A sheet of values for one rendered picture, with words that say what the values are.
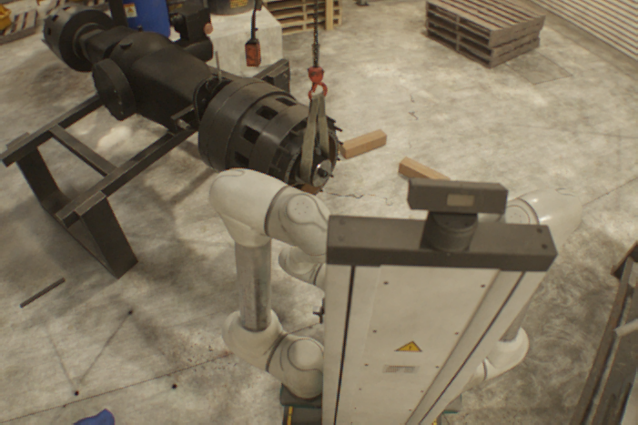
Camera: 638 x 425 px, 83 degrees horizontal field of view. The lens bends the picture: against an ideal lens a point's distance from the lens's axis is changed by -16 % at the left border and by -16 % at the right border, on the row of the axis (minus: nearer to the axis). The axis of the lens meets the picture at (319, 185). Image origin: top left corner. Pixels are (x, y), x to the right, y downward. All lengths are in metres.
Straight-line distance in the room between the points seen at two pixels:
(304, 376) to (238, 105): 1.29
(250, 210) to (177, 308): 1.77
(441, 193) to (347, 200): 2.57
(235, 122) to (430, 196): 1.58
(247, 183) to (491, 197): 0.61
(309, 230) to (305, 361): 0.55
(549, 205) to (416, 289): 0.51
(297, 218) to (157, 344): 1.84
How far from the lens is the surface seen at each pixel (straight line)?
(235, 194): 1.01
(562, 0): 7.31
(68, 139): 3.16
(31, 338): 3.02
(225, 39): 4.52
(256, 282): 1.20
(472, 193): 0.56
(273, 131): 1.94
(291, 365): 1.36
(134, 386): 2.57
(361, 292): 0.68
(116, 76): 2.87
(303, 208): 0.92
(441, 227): 0.57
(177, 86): 2.55
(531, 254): 0.65
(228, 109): 2.11
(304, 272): 1.48
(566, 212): 1.12
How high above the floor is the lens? 2.24
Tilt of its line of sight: 44 degrees down
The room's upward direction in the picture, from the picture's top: straight up
